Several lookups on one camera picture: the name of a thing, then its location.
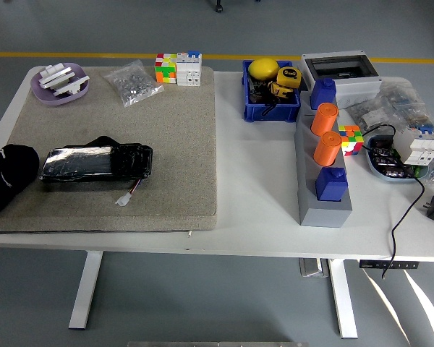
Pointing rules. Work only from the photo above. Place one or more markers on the white and blue circuit breaker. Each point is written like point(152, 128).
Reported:
point(189, 70)

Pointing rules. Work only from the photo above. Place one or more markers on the grey-brown mat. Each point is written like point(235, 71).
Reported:
point(166, 126)

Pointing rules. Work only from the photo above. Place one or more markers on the white plastic long bar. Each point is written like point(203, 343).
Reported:
point(58, 77)

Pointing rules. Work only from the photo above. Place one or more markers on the dark circuit boards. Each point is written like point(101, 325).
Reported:
point(383, 159)

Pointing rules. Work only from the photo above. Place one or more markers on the white circuit breaker row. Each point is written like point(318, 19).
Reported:
point(412, 144)

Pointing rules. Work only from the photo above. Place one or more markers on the colourful cube with white faces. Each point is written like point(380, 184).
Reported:
point(165, 70)

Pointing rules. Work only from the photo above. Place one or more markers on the black chair wheel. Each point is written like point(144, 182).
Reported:
point(219, 8)

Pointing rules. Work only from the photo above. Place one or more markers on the yellow and black tape measure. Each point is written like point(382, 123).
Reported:
point(282, 92)

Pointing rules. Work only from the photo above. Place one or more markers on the black parts in bin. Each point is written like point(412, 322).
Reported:
point(257, 90)

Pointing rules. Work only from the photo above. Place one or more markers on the clear bag of small parts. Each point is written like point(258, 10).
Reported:
point(370, 117)
point(405, 101)

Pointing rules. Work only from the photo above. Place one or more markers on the orange cylinder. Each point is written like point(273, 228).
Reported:
point(326, 150)
point(323, 121)

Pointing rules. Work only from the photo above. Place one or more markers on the white plastic block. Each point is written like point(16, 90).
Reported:
point(56, 68)

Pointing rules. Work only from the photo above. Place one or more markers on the black rag with white print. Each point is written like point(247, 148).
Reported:
point(7, 180)

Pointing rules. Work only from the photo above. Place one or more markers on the grey block holder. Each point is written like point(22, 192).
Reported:
point(325, 215)

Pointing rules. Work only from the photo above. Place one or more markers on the colourful magic cube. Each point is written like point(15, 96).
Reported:
point(351, 140)

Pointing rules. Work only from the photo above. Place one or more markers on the yellow round tape measure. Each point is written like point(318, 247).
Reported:
point(289, 76)

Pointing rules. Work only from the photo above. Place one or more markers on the yellow lemon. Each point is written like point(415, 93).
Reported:
point(263, 68)

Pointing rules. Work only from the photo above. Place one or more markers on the grey metal box under table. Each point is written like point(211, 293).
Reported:
point(312, 268)

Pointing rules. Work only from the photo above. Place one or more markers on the blue plastic bin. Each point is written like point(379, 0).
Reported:
point(271, 112)

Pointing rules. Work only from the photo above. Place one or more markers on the blue block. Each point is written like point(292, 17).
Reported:
point(322, 94)
point(331, 188)

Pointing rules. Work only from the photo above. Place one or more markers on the grey distribution box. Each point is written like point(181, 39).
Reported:
point(358, 85)

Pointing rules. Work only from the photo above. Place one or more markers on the light blue tray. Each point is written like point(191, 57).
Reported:
point(398, 180)

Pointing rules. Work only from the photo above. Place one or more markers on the white table leg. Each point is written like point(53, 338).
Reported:
point(87, 289)
point(343, 300)

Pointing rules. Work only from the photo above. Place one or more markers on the black plastic-wrapped panel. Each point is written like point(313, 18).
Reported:
point(94, 162)

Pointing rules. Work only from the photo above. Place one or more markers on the white plastic T piece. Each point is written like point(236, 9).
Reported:
point(70, 86)

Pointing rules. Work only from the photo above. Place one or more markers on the purple dish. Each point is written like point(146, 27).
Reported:
point(48, 97)

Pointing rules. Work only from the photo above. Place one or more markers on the black table control panel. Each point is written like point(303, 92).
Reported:
point(388, 265)

